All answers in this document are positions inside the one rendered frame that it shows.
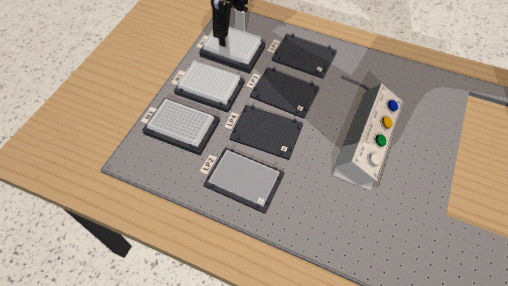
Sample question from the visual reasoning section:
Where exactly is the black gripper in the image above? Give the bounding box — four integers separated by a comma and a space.
211, 0, 248, 57

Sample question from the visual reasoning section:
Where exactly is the clear plastic plate lid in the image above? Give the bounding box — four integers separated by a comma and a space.
177, 60, 240, 103
208, 150, 280, 207

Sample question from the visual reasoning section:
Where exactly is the translucent white plate lid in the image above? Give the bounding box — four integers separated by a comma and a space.
203, 27, 261, 61

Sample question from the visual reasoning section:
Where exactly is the grey button panel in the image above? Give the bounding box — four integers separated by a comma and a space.
331, 75, 403, 191

